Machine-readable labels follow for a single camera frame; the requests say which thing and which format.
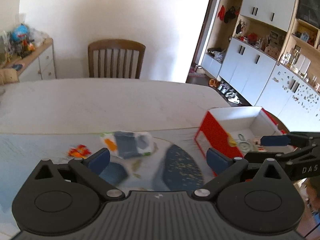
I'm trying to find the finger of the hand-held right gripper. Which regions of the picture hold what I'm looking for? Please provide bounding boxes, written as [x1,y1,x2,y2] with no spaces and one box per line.
[260,131,320,148]
[244,144,320,165]

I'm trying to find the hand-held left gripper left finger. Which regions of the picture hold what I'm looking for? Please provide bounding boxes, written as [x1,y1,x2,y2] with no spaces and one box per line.
[34,148,125,202]

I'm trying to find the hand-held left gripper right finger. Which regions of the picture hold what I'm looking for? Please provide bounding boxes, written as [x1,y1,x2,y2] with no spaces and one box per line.
[191,147,283,202]

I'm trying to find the white grey snack bag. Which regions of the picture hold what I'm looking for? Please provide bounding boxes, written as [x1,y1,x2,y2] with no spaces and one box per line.
[100,131,154,159]

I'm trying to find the red cardboard shoe box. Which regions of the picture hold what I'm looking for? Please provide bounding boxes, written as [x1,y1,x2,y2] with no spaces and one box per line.
[194,106,288,178]

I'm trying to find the small orange toy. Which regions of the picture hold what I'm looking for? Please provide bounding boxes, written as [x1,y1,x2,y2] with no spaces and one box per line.
[68,144,91,158]

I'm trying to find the dark blue oval placemat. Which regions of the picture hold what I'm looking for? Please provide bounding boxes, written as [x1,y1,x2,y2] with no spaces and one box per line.
[154,144,204,190]

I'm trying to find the white sneakers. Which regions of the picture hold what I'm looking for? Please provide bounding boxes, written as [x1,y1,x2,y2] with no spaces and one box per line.
[226,92,241,104]

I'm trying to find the white storage canister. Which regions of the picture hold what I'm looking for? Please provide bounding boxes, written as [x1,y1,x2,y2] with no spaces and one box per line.
[297,55,311,74]

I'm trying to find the tall glass jar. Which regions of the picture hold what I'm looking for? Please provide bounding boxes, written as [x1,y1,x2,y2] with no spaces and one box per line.
[290,50,300,67]

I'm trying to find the patterned door rug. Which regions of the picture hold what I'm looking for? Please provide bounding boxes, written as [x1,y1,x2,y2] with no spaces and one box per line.
[188,66,205,77]

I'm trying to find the white wood-topped sideboard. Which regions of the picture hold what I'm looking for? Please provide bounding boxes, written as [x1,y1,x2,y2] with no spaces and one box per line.
[0,38,57,82]

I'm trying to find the wooden slat-back chair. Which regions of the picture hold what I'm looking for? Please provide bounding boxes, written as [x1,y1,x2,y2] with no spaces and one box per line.
[87,39,146,79]

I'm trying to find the light wooden holder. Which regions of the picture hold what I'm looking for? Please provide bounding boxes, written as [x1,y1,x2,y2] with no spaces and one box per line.
[0,69,19,84]

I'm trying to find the black hat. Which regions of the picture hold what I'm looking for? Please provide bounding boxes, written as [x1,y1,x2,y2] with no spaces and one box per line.
[224,6,237,24]

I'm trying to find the clear plastic bag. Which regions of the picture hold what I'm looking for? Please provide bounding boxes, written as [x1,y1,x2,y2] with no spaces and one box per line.
[30,29,48,47]

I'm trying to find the blue globe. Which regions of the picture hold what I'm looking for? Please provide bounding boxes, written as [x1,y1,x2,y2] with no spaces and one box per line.
[11,24,28,42]

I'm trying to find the white wooden wall cabinet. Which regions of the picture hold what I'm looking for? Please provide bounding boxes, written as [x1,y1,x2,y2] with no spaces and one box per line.
[201,0,320,140]

